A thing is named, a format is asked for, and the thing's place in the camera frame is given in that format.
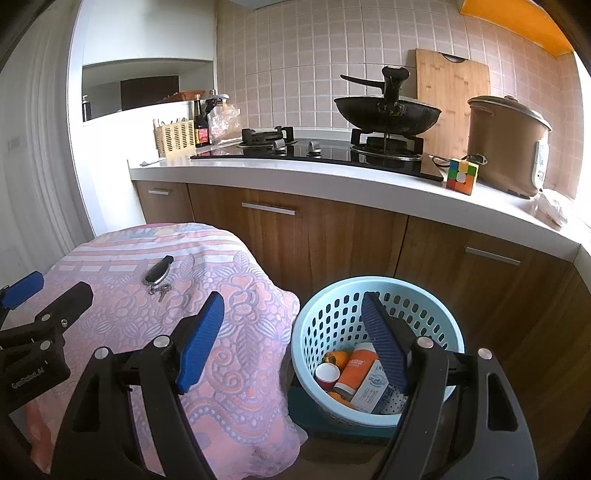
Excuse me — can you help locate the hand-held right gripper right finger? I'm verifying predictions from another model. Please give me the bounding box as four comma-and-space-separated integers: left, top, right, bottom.
361, 292, 541, 480

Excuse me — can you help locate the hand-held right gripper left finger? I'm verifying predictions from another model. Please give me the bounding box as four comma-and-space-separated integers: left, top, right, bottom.
48, 291, 225, 480

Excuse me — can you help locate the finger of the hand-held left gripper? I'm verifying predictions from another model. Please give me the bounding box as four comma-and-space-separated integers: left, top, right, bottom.
28, 281, 95, 340
0, 271, 45, 310

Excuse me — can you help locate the orange plastic bottle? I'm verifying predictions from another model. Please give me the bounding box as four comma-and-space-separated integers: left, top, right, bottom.
333, 342, 380, 400

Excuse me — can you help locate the white printed carton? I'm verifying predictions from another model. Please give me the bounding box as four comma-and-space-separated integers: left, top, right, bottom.
351, 360, 393, 415

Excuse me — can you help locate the light blue perforated basket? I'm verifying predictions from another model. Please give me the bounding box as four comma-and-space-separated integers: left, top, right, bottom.
291, 276, 465, 428

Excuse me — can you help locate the white foam net sleeve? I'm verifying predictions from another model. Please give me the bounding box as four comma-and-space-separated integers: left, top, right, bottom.
382, 385, 408, 412

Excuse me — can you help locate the red white paper cup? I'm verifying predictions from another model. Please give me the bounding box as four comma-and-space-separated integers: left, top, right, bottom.
315, 363, 341, 391

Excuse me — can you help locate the pink floral blanket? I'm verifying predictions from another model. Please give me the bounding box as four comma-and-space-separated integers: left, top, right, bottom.
23, 223, 308, 476

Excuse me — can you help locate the black car key fob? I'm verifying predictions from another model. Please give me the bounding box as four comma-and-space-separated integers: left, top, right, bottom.
143, 255, 175, 285

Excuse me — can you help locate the wooden cabinet door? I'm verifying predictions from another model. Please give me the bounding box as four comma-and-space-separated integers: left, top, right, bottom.
187, 184, 409, 305
394, 217, 575, 361
134, 181, 197, 227

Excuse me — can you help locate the white kitchen countertop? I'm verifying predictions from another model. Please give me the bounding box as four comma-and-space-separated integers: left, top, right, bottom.
128, 138, 581, 264

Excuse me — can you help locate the colourful puzzle cube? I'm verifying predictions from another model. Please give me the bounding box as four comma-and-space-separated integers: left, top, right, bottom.
445, 158, 478, 196

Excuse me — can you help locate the black glass gas stove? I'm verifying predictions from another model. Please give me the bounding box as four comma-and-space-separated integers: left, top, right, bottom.
190, 127, 444, 182

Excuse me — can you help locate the beige slotted utensil holder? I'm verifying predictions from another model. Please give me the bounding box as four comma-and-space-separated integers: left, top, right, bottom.
153, 117, 197, 158

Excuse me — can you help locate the black burner grate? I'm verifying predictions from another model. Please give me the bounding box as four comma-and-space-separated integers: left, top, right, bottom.
241, 126, 298, 148
349, 128, 424, 160

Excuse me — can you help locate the dark soy sauce bottle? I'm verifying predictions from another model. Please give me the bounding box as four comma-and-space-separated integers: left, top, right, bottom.
194, 93, 211, 148

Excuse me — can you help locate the clear plastic bag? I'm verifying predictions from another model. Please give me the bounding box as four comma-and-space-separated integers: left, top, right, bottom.
208, 105, 242, 146

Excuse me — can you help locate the crumpled white plastic bag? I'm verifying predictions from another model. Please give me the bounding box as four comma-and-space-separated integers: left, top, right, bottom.
538, 188, 573, 229

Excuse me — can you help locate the black wok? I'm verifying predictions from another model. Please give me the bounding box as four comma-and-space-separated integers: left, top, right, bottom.
333, 66, 443, 138

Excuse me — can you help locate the brown rice cooker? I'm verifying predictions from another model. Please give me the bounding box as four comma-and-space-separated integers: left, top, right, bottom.
466, 95, 553, 200

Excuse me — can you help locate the woven wicker basket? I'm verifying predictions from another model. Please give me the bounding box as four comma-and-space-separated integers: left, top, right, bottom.
161, 90, 206, 103

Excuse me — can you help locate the spray bottle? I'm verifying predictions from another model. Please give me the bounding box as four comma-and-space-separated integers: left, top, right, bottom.
204, 91, 230, 116

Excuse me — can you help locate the wooden cutting board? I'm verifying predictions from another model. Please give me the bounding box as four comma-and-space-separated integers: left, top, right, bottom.
414, 48, 491, 158

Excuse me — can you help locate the black power cord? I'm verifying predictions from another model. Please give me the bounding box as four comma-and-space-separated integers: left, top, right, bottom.
429, 154, 490, 169

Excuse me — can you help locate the orange wall cabinet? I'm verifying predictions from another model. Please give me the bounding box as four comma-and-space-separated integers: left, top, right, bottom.
459, 0, 575, 58

